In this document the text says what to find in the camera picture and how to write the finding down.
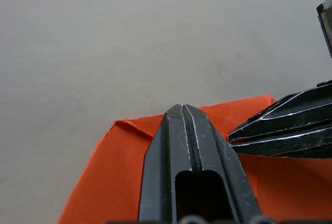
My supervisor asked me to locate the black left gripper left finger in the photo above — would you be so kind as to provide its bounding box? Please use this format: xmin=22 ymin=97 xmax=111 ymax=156
xmin=138 ymin=104 xmax=193 ymax=222

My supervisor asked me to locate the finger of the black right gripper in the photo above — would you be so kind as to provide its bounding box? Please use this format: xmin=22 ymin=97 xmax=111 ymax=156
xmin=229 ymin=122 xmax=332 ymax=160
xmin=227 ymin=81 xmax=332 ymax=142

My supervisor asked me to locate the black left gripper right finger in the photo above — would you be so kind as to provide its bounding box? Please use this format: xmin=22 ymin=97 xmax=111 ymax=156
xmin=182 ymin=104 xmax=261 ymax=222

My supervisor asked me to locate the orange paper sheet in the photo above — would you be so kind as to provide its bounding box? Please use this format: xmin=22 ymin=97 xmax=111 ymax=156
xmin=56 ymin=94 xmax=332 ymax=224

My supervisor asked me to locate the black and grey block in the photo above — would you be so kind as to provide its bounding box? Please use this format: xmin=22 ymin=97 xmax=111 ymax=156
xmin=315 ymin=0 xmax=332 ymax=58

